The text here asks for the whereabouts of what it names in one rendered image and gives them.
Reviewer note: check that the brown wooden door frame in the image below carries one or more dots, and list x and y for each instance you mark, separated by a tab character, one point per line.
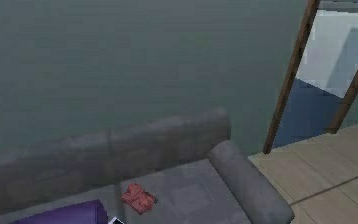
292	73

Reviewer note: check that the red crumpled cloth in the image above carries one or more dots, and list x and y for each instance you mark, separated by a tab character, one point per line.
138	198

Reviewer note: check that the purple cushion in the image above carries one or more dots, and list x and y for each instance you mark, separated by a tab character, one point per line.
70	213

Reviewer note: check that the white cellphone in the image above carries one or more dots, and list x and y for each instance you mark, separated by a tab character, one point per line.
116	221

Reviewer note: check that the grey sofa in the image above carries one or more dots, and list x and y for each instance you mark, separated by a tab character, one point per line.
187	180

